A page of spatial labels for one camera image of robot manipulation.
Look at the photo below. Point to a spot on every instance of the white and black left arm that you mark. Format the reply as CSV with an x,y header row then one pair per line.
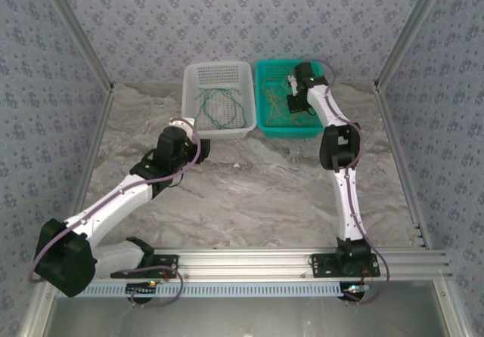
x,y
109,204

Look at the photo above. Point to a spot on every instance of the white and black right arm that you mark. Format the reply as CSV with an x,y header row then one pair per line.
x,y
348,208

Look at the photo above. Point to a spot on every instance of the teal plastic mesh basket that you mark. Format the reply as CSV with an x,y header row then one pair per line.
x,y
276,131

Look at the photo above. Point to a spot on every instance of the white plastic mesh basket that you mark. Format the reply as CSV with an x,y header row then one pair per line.
x,y
223,72

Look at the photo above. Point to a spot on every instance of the small controller board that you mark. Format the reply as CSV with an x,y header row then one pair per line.
x,y
141,289
355,291

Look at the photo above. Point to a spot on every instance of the grey metal base panel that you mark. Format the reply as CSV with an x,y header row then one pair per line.
x,y
246,318

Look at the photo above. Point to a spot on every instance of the aluminium side rail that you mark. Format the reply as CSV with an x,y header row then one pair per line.
x,y
95,136
393,136

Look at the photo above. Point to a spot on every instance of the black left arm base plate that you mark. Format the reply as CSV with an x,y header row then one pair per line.
x,y
166,261

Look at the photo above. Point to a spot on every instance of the aluminium corner post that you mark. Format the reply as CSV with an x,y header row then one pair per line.
x,y
79,31
409,31

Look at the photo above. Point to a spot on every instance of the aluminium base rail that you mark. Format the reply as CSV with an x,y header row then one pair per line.
x,y
246,261

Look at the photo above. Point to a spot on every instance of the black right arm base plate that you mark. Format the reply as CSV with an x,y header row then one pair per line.
x,y
321,267

